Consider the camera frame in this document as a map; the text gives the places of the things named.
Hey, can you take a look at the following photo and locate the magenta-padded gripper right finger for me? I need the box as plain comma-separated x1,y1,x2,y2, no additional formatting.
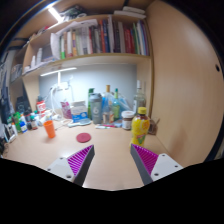
130,143,184,186

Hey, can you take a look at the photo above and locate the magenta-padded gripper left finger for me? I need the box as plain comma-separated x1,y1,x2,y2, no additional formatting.
45,144,96,187

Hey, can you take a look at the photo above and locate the yellow drink bottle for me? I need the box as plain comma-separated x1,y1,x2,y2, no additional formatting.
130,106,151,148

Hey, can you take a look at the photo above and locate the flat round red coaster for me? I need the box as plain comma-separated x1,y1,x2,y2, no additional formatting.
75,132,92,144

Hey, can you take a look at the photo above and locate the brown mug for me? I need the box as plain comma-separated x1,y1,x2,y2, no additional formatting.
148,118,161,136

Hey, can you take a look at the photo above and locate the orange plastic cup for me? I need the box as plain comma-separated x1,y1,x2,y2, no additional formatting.
43,119,57,139

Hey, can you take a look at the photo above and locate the light blue hairbrush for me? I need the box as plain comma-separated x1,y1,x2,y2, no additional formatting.
67,119,93,128

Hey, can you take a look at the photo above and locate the small dark bottle green cap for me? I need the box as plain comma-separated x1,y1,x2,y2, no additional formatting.
29,114,39,131

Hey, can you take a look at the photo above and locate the white and green tube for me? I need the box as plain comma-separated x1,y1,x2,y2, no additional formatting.
94,124,111,130

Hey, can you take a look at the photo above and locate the white bottle blue cap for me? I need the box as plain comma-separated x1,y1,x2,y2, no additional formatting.
19,120,28,134

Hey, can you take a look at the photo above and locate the pink pen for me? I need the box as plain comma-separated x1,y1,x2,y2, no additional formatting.
99,123,118,129

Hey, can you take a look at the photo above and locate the red and white canister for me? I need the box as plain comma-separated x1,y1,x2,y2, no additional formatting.
36,100,47,116

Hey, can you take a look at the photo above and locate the grey shaker bottle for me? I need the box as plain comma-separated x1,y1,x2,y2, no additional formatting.
89,92,103,125

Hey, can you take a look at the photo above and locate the tall clear bottle white cap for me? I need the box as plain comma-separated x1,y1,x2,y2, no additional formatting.
132,79,147,116

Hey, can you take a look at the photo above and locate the slim green glass bottle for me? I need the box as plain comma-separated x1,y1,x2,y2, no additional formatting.
112,88,121,122

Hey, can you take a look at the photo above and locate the clear blue plastic bag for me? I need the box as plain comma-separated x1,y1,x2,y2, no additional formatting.
101,93,133,114

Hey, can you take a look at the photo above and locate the green plastic bottle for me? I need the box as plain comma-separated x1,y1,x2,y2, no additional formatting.
87,87,96,119

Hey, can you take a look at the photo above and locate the white desk lamp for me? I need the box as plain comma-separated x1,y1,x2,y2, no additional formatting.
39,66,78,91

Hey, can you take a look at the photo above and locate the wooden shelf unit with books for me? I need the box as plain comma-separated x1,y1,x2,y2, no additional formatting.
9,0,154,78

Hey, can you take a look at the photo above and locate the white cable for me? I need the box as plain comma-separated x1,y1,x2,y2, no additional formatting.
46,84,64,121

